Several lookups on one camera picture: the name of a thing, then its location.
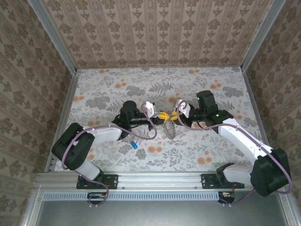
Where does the grey metal sheet panel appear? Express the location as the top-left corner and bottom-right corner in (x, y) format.
(35, 199), (289, 226)

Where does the floral patterned table cover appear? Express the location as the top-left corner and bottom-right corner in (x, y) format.
(50, 67), (273, 172)

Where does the black connector box with wires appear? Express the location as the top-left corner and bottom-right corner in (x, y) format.
(217, 191), (236, 204)
(87, 192), (107, 205)

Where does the aluminium corner post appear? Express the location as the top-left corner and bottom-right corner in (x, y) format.
(241, 0), (287, 71)
(27, 0), (78, 73)

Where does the wide aluminium frame rail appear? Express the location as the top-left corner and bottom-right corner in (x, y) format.
(34, 171), (290, 190)

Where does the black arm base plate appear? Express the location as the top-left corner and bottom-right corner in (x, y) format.
(201, 173), (244, 190)
(76, 173), (119, 190)

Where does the thin aluminium rail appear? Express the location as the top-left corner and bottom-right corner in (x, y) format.
(76, 65), (244, 70)

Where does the grey slotted cable duct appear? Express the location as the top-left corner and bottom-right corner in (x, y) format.
(43, 190), (221, 202)

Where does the aluminium lower frame rail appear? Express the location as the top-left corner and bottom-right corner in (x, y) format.
(281, 188), (301, 226)
(21, 188), (44, 226)

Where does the aluminium side rail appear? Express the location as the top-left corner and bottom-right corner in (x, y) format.
(44, 69), (80, 172)
(242, 68), (279, 171)

